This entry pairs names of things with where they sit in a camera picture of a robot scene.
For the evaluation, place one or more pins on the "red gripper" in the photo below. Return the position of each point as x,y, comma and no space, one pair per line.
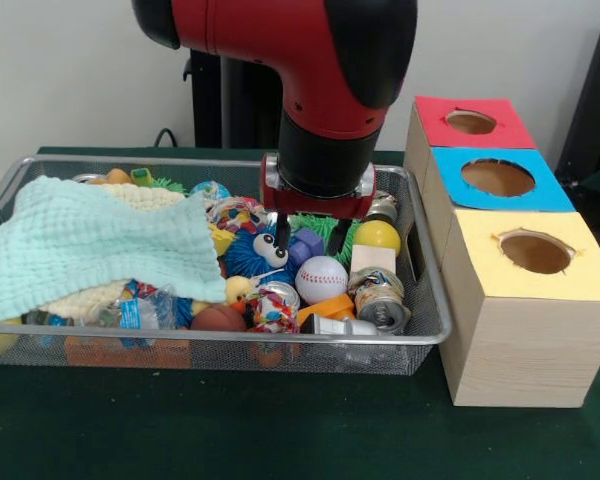
305,206

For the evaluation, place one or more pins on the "colourful rag ball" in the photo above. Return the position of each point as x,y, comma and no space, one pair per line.
272,312

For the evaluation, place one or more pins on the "mint green waffle cloth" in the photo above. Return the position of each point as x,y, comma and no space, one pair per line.
90,240

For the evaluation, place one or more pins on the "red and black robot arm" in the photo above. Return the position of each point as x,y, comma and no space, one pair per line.
305,60

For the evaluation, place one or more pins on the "wooden box with three holes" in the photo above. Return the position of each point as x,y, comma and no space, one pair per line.
520,350

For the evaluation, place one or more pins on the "green spiky ball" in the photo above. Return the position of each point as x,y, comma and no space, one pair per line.
311,221

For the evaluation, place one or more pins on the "purple plastic block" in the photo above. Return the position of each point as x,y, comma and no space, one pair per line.
307,246

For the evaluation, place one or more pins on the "white baseball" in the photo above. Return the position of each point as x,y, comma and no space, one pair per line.
321,280

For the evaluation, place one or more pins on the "plain wooden block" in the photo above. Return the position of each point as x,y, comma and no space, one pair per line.
372,259

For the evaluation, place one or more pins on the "yellow plastic ball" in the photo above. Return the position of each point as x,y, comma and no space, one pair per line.
377,236

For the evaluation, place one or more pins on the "blue spiky toy with eyes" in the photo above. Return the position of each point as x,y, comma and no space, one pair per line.
245,257

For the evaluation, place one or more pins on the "crushed drink can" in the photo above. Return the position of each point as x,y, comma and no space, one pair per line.
377,300

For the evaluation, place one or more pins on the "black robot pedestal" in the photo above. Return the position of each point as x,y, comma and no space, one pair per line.
207,100

